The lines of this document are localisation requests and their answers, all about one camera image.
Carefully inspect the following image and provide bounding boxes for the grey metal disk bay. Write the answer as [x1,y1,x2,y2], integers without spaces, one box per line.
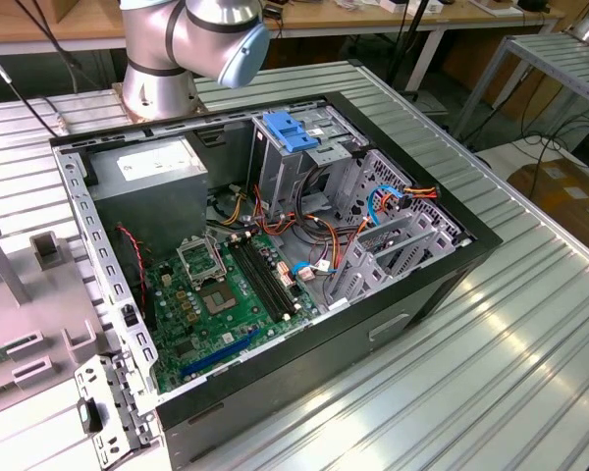
[323,149,472,313]

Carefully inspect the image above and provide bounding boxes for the black RAM slot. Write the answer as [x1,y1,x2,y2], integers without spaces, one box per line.
[228,238,281,323]
[233,236,287,320]
[239,235,293,317]
[244,233,298,314]

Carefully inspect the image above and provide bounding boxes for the grey optical drive cage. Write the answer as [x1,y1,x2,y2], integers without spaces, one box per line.
[247,105,369,222]

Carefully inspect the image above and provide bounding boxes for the CPU socket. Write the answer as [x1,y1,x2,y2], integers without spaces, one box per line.
[198,282,241,315]

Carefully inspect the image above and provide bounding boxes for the blue plastic drive rails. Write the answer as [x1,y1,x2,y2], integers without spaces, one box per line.
[263,113,320,153]

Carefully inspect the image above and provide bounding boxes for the metal socket cover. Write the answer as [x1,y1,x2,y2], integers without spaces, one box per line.
[176,235,227,288]

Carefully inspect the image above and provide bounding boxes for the green motherboard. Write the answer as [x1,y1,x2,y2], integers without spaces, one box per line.
[144,230,325,393]

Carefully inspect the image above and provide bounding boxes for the black PC case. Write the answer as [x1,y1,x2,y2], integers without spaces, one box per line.
[48,90,505,467]

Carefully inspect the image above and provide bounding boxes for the blue expansion slot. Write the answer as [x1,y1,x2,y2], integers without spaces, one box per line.
[179,328,261,382]

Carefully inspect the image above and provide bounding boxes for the grey power supply unit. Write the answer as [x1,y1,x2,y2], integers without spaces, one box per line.
[85,136,210,251]

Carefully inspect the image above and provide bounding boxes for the wooden desk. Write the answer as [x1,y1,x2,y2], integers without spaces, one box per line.
[0,0,565,55]

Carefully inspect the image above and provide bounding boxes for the grey parts rack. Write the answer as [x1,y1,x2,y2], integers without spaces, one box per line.
[0,210,119,408]

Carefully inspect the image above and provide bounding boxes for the brown cardboard box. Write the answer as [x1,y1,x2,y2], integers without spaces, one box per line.
[508,155,589,246]

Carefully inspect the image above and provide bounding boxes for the orange black wire bundle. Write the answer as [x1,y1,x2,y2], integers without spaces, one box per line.
[252,183,369,295]

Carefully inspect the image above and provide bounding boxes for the short light blue wire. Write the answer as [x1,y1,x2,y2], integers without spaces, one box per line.
[292,262,338,282]

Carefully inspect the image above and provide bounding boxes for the yellow black wire bundle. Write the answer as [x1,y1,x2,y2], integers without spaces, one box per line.
[213,185,249,227]

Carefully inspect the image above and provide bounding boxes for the blue data wire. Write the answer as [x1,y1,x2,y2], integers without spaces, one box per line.
[366,184,399,227]

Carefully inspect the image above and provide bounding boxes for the orange red power wire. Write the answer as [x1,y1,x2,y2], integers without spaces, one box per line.
[382,185,441,212]

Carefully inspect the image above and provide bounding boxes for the red black twisted wire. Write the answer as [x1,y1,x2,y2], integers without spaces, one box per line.
[116,224,151,290]

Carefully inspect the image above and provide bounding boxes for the square brown base plate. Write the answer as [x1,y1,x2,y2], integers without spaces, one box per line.
[110,81,205,124]

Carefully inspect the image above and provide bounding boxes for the grey slot cover bracket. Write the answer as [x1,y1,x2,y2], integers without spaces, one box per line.
[73,351,161,467]

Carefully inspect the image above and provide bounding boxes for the black latch handle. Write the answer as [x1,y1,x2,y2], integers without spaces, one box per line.
[78,396,104,434]

